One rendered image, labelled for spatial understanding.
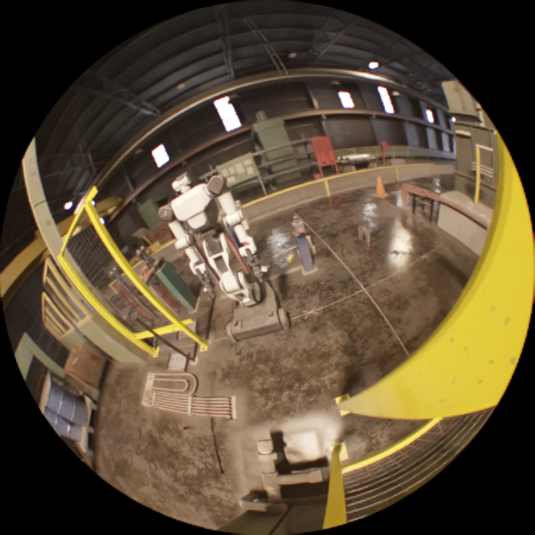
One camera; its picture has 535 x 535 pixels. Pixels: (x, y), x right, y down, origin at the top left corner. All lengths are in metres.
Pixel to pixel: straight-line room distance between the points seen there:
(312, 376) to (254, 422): 0.59
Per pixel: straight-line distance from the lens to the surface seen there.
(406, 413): 0.16
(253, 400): 1.45
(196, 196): 1.05
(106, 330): 2.43
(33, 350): 10.27
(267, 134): 9.47
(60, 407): 4.12
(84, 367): 3.97
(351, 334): 1.46
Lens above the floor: 1.32
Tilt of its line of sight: 35 degrees down
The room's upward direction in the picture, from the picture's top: 24 degrees counter-clockwise
